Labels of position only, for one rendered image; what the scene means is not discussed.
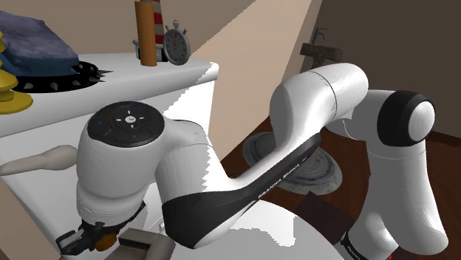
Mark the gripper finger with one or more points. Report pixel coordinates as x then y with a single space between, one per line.
74 243

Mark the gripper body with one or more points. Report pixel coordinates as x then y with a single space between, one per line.
108 224

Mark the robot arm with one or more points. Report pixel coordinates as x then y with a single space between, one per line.
119 172

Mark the orange round object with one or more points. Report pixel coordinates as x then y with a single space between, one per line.
105 242

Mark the grey box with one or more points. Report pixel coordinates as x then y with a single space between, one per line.
144 245

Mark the black spiked collar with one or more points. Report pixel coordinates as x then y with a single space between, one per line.
75 80

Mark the yellow figure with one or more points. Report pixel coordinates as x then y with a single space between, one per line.
9 100

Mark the grey round floor cover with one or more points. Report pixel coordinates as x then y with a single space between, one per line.
259 149

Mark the grey stopwatch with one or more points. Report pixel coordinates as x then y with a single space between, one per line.
176 46

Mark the orange brown cylinder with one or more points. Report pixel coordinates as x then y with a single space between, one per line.
146 36

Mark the blue grey folded cloth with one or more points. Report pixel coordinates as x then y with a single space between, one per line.
32 46

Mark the red white striped lighthouse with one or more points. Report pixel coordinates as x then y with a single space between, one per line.
158 21

